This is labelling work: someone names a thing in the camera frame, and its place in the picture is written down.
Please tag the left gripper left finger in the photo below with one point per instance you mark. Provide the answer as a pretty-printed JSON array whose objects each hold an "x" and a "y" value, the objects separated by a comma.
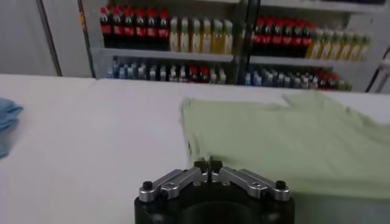
[{"x": 176, "y": 182}]

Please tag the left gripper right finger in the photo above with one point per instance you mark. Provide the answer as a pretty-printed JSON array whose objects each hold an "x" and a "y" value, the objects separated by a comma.
[{"x": 250, "y": 182}]

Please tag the green polo shirt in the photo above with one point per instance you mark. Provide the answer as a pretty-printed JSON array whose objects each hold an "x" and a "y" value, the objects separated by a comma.
[{"x": 289, "y": 143}]

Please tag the small red-cap cola bottle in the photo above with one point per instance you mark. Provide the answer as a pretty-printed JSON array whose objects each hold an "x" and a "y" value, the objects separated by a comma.
[
  {"x": 194, "y": 73},
  {"x": 333, "y": 81},
  {"x": 204, "y": 74},
  {"x": 322, "y": 79}
]

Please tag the white cooler shelf board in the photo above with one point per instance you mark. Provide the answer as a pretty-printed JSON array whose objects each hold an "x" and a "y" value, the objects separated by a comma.
[
  {"x": 167, "y": 55},
  {"x": 289, "y": 61},
  {"x": 320, "y": 6}
]

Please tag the white beverage cooler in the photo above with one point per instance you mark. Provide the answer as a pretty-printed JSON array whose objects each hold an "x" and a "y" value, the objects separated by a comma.
[
  {"x": 359, "y": 76},
  {"x": 99, "y": 67}
]

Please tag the yellow drink bottle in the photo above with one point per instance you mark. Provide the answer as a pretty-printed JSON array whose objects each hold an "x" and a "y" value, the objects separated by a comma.
[
  {"x": 315, "y": 48},
  {"x": 228, "y": 40},
  {"x": 356, "y": 50},
  {"x": 207, "y": 39},
  {"x": 346, "y": 50},
  {"x": 196, "y": 39},
  {"x": 174, "y": 38},
  {"x": 217, "y": 40},
  {"x": 365, "y": 51},
  {"x": 337, "y": 49},
  {"x": 185, "y": 38},
  {"x": 327, "y": 48}
]

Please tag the open glass cooler door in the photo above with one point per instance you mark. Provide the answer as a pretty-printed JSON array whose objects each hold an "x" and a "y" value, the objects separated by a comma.
[
  {"x": 374, "y": 79},
  {"x": 70, "y": 36}
]

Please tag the crumpled light blue shirt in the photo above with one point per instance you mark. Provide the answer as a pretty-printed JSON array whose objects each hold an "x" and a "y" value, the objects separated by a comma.
[{"x": 7, "y": 118}]

